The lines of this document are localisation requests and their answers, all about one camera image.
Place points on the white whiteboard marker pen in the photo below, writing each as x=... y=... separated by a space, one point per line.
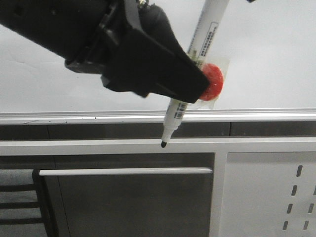
x=207 y=26

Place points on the white metal table frame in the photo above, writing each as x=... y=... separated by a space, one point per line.
x=219 y=147

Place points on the red round magnet with tape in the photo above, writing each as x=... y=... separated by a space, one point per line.
x=215 y=70

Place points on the black chair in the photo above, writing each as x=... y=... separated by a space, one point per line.
x=25 y=205

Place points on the white perforated metal panel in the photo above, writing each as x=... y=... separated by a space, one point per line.
x=269 y=195

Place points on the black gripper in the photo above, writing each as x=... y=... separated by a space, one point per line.
x=86 y=33

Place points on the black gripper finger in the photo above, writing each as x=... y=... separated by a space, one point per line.
x=161 y=42
x=126 y=72

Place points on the white whiteboard with aluminium frame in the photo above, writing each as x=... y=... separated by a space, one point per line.
x=266 y=50

